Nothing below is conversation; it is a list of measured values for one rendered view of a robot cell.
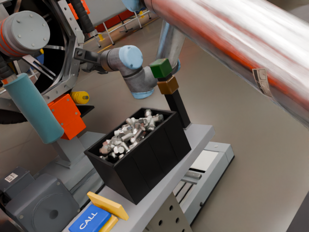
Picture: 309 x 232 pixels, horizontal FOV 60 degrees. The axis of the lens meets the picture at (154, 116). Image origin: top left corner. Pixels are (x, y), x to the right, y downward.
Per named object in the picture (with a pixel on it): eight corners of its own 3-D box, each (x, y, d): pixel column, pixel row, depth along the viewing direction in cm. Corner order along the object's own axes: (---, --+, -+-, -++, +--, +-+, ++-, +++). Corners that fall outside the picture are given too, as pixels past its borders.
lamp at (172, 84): (168, 87, 75) (163, 75, 73) (180, 87, 72) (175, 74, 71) (161, 95, 73) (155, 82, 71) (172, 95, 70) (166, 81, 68)
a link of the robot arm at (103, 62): (104, 67, 105) (108, 43, 106) (97, 68, 109) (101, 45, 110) (121, 73, 112) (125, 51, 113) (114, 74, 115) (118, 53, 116)
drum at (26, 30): (36, 49, 111) (15, 16, 105) (60, 41, 96) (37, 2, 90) (5, 65, 103) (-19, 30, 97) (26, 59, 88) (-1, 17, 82)
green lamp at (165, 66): (162, 72, 73) (157, 58, 71) (174, 71, 70) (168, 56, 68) (154, 79, 71) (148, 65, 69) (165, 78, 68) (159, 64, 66)
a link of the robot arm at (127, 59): (134, 75, 100) (121, 51, 96) (113, 77, 109) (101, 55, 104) (148, 62, 105) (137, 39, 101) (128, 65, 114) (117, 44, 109)
